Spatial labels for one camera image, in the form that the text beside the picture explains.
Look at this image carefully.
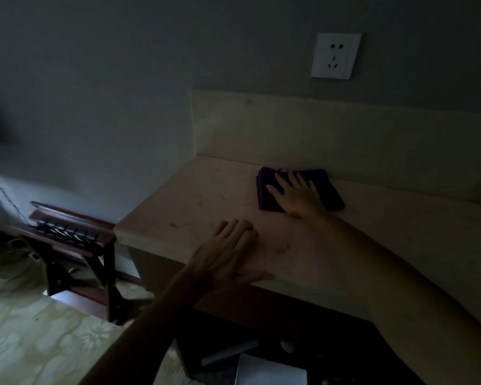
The wooden luggage rack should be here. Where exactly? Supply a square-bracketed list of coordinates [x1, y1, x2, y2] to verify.
[6, 201, 123, 324]

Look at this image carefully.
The thin black wall cable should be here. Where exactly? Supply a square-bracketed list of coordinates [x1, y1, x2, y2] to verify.
[0, 172, 29, 225]

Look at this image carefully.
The dark purple cloth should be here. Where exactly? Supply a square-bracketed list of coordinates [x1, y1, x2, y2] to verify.
[256, 167, 346, 213]

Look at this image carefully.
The white wall socket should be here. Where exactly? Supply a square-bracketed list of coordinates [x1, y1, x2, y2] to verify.
[311, 33, 362, 80]

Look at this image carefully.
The person's left forearm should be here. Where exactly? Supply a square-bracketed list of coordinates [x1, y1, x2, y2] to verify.
[78, 274, 209, 385]

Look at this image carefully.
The beige stone backsplash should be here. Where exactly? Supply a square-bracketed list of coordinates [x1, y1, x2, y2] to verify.
[190, 90, 481, 207]

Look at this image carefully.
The looped white floor cable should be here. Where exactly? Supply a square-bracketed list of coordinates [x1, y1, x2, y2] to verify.
[7, 236, 42, 262]

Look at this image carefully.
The person's right forearm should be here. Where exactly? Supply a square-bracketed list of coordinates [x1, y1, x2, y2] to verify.
[304, 212, 481, 385]

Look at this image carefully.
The person's right hand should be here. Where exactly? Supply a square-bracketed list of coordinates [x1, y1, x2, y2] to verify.
[266, 170, 329, 220]

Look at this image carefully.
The person's left hand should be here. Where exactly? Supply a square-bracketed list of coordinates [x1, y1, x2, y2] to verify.
[184, 219, 274, 297]

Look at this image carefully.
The white paper sheet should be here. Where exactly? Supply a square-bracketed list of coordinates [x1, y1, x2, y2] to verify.
[234, 352, 308, 385]

